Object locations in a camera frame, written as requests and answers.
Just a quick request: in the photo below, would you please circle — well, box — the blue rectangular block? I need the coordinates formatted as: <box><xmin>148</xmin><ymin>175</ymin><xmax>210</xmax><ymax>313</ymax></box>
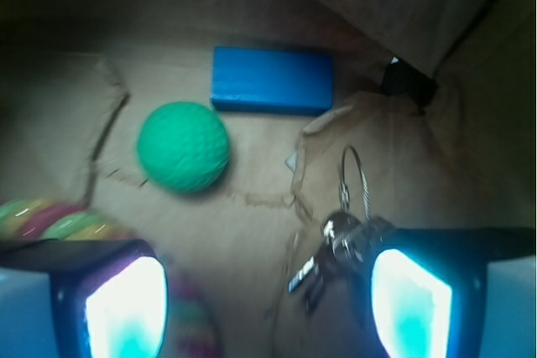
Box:
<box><xmin>210</xmin><ymin>46</ymin><xmax>334</xmax><ymax>116</ymax></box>

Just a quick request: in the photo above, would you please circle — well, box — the silver key bunch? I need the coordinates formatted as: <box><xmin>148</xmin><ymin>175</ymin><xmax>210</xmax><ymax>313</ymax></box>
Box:
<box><xmin>287</xmin><ymin>145</ymin><xmax>394</xmax><ymax>315</ymax></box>

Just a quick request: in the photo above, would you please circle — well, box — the brown paper bag bin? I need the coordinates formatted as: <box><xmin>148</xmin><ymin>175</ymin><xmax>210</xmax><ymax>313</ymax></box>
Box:
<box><xmin>1</xmin><ymin>0</ymin><xmax>536</xmax><ymax>357</ymax></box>

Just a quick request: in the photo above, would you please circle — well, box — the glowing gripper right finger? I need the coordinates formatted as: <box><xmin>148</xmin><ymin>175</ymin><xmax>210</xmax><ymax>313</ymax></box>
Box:
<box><xmin>370</xmin><ymin>228</ymin><xmax>536</xmax><ymax>357</ymax></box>

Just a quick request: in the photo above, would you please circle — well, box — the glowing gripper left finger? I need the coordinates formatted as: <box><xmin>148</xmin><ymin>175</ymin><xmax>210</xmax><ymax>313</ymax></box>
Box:
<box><xmin>1</xmin><ymin>239</ymin><xmax>168</xmax><ymax>357</ymax></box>

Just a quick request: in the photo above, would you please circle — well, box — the green dimpled ball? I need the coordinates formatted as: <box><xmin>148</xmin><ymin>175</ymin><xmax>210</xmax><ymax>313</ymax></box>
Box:
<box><xmin>136</xmin><ymin>101</ymin><xmax>230</xmax><ymax>194</ymax></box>

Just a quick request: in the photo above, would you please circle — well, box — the multicoloured twisted rope toy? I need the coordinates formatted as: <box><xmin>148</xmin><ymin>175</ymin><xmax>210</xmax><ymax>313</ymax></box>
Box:
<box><xmin>1</xmin><ymin>199</ymin><xmax>222</xmax><ymax>357</ymax></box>

